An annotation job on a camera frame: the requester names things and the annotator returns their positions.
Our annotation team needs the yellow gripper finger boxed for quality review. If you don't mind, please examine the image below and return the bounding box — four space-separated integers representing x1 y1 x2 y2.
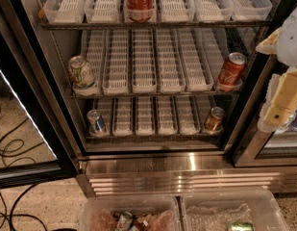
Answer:
256 28 281 55
263 68 297 128

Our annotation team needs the green white 7up can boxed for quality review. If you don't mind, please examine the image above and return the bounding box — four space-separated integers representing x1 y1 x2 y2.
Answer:
68 55 97 96

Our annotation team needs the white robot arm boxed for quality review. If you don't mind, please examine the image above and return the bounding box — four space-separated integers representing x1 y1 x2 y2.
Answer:
256 7 297 133

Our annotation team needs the red coke can middle shelf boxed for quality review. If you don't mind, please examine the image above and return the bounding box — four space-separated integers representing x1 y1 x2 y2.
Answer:
217 52 247 91

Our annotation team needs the red coke can shelf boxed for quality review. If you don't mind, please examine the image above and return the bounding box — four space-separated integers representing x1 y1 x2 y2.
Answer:
125 0 153 22
217 52 247 91

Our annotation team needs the orange can bottom shelf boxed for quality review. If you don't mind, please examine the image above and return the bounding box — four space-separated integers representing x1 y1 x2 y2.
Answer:
204 107 225 135

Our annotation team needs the green can in right bin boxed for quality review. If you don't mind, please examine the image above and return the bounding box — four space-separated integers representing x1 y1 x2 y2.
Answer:
228 222 255 231

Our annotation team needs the red coke can top shelf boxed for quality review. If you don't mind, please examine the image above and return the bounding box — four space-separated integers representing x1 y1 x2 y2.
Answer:
125 0 153 22

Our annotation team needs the steel fridge base grille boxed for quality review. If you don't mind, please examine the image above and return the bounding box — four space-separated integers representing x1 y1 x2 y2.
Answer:
76 153 297 197

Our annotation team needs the blue silver can bottom shelf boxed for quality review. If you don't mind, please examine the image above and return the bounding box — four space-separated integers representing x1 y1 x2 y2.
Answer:
87 109 107 137

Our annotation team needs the can in left bin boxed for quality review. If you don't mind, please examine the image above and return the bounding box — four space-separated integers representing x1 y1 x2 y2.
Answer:
115 212 133 231

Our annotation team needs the open glass fridge door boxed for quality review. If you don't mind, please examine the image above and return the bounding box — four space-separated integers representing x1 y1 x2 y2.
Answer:
0 0 79 189

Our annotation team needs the right clear plastic bin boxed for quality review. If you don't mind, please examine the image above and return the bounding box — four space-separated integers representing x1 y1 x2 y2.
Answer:
180 188 289 231

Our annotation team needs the clear plastic bin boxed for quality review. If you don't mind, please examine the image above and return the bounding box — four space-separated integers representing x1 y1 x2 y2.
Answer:
79 194 181 231
180 188 289 231

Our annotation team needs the left clear plastic bin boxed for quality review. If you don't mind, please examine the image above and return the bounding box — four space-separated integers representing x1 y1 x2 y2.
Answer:
79 194 181 231

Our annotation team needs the bottom wire shelf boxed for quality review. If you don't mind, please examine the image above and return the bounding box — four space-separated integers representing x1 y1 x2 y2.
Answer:
86 134 218 142

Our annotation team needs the wire shelf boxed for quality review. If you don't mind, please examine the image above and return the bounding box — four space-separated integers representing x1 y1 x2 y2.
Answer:
86 134 218 142
39 20 271 31
70 90 240 99

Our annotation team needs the middle wire shelf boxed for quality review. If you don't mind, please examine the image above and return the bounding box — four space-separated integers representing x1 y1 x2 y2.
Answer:
70 90 240 99

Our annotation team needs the top wire shelf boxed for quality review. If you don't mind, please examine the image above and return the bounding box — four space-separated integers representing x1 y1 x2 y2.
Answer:
39 20 271 31

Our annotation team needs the black floor cable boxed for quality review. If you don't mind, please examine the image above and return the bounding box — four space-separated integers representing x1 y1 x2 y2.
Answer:
0 96 50 231

